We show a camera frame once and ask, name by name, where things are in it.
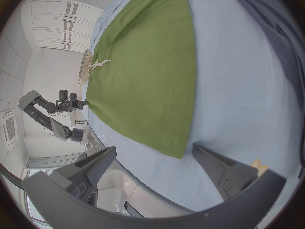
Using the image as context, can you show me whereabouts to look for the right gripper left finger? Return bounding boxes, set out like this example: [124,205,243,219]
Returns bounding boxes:
[51,146,117,201]

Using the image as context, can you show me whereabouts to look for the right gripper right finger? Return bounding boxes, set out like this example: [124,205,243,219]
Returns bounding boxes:
[192,143,259,201]

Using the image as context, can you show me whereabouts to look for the green shorts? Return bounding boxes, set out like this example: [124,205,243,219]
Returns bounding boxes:
[85,0,197,159]

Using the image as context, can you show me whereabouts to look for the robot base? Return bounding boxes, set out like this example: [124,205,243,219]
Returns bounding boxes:
[79,125,167,219]

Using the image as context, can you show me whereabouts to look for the round woven basket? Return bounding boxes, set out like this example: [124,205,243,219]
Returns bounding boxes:
[78,49,93,86]

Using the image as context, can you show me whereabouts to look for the grey curtain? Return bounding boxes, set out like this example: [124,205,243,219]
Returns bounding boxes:
[26,152,84,169]

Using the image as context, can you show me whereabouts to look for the white ceiling air conditioner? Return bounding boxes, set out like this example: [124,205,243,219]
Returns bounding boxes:
[0,111,25,147]

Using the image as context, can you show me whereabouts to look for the window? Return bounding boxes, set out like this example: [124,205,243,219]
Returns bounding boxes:
[0,161,51,229]

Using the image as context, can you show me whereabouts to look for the white wardrobe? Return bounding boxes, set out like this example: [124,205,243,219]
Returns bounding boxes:
[30,0,106,52]

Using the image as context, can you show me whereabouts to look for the pale blue quilt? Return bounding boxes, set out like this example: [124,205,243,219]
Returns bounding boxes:
[90,0,130,46]

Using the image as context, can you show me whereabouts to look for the dark blue T-shirt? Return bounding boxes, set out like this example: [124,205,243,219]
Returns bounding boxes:
[223,0,305,107]

